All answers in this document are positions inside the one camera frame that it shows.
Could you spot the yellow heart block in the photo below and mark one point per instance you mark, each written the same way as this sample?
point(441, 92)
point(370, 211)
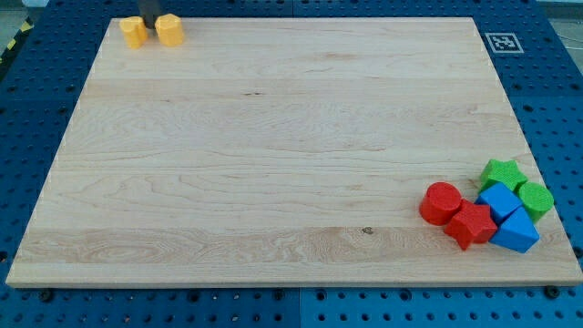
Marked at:
point(134, 31)

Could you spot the yellow hexagon block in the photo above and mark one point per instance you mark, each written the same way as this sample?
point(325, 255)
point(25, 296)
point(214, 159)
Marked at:
point(169, 30)

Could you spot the red cylinder block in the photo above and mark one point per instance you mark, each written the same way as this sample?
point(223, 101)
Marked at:
point(440, 203)

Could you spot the red star block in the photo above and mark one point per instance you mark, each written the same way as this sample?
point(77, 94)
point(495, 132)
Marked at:
point(471, 224)

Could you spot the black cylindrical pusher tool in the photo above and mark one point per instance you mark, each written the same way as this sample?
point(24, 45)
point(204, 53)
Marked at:
point(149, 11)

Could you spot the blue cube block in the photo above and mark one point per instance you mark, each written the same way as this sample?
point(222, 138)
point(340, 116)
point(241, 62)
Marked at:
point(501, 200)

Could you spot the green star block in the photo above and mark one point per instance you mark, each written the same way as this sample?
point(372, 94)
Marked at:
point(506, 172)

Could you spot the blue triangle block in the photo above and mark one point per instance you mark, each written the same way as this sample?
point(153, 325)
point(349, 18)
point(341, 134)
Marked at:
point(517, 232)

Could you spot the white fiducial marker tag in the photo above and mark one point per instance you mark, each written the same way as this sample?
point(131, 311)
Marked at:
point(504, 43)

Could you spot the green cylinder block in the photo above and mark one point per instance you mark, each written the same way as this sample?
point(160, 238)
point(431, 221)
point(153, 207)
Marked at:
point(537, 200)

